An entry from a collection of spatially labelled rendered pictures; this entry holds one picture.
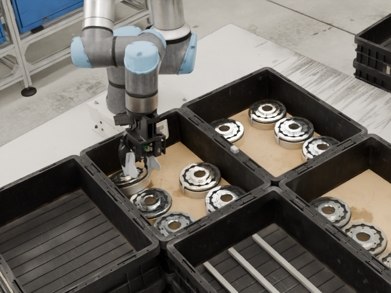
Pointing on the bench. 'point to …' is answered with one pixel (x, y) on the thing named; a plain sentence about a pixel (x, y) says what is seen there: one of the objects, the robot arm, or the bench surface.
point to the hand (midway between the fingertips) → (137, 174)
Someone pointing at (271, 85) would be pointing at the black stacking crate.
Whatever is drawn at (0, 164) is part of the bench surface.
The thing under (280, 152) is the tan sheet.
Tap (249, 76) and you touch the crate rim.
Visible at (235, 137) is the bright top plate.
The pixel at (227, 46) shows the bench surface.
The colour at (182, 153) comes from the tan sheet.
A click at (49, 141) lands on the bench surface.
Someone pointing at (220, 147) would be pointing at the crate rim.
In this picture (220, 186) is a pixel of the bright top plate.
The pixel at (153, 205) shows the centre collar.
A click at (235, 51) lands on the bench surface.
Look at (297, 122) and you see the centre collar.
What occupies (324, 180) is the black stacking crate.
